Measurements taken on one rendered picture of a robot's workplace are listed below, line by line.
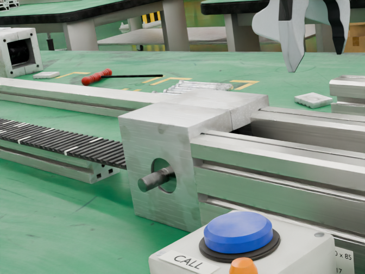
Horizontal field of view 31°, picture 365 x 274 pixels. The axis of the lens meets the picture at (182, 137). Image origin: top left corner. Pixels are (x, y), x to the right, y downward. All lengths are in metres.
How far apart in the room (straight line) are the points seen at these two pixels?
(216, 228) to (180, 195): 0.17
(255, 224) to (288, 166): 0.08
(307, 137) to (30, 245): 0.26
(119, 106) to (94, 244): 0.43
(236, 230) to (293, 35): 0.33
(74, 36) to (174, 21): 0.68
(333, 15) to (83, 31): 2.51
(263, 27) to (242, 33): 1.86
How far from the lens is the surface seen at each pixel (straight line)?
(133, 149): 0.58
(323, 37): 3.06
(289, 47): 0.67
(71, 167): 0.75
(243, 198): 0.50
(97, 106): 1.01
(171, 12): 3.59
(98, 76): 1.26
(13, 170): 0.81
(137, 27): 6.71
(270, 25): 0.69
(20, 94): 1.21
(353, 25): 4.57
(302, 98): 0.91
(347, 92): 0.65
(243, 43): 2.55
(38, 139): 0.79
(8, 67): 1.48
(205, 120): 0.53
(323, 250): 0.39
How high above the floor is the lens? 1.01
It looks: 17 degrees down
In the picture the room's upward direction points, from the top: 8 degrees counter-clockwise
